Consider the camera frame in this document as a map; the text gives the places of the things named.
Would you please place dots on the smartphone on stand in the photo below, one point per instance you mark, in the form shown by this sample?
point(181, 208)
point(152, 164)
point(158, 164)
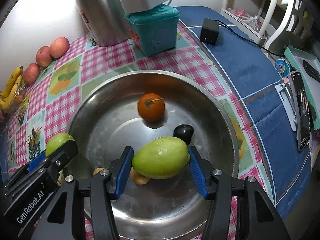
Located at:
point(302, 112)

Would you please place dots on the clear plastic fruit tray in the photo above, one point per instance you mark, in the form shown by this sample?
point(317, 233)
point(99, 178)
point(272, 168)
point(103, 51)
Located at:
point(17, 99)

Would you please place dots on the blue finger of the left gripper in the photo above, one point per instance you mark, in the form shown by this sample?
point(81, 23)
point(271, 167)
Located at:
point(56, 161)

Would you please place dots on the dark plum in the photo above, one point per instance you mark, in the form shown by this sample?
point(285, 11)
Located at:
point(184, 132)

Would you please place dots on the white storage shelf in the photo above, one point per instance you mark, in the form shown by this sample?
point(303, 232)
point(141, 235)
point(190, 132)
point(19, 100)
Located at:
point(270, 13)

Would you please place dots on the green guava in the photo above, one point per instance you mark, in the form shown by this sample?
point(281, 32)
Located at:
point(56, 141)
point(162, 158)

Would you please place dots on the orange tangerine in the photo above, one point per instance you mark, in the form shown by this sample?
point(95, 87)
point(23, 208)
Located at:
point(151, 107)

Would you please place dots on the red apple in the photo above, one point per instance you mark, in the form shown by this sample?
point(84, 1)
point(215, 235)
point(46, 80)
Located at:
point(43, 57)
point(31, 74)
point(59, 47)

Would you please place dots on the yellow banana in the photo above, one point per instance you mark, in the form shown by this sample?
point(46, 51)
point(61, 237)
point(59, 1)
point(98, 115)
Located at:
point(6, 101)
point(11, 81)

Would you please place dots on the stainless steel thermos jug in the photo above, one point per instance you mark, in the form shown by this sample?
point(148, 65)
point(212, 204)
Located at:
point(104, 20)

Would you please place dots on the middle red apple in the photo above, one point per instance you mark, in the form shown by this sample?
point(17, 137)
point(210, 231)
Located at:
point(43, 57)

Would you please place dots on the lower yellow banana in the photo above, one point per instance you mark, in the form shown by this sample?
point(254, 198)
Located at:
point(6, 101)

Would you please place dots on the white phone stand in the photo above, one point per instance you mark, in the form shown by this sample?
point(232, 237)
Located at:
point(285, 95)

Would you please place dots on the teal rimmed white box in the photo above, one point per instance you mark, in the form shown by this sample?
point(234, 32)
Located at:
point(312, 86)

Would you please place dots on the large steel basin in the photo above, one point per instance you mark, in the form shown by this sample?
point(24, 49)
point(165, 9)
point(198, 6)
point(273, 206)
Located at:
point(107, 121)

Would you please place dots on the upper yellow banana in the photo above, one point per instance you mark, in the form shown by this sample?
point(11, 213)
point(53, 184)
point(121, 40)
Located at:
point(11, 81)

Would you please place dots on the white plastic chair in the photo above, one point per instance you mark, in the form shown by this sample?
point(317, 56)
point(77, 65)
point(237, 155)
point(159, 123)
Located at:
point(293, 30)

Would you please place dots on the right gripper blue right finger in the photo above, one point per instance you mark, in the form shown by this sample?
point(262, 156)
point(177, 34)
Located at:
point(201, 172)

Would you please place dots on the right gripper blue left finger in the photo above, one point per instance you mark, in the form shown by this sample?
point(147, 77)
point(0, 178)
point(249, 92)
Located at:
point(120, 171)

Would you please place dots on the blue quilted table cover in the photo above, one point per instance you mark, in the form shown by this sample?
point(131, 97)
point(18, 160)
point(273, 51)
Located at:
point(243, 79)

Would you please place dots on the checkered fruit-print tablecloth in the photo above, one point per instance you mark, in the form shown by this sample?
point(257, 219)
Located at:
point(53, 100)

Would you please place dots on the black power adapter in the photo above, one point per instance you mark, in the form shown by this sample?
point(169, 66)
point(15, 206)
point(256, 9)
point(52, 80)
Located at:
point(209, 31)

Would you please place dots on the right red apple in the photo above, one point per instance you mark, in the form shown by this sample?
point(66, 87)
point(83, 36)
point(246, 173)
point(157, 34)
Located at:
point(59, 47)

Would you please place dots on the left red apple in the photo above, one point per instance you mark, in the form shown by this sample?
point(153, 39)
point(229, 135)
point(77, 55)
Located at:
point(31, 74)

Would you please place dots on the teal plastic box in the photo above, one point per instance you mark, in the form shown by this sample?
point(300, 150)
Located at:
point(154, 31)

